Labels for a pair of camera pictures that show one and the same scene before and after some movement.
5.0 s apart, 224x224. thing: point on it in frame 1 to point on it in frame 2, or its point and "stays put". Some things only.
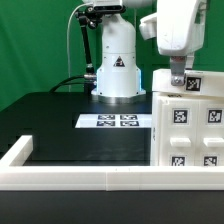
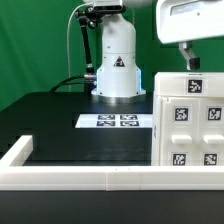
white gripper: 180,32 to 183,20
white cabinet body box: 187,130 stays put
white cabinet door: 178,126 stays put
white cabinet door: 210,132 stays put
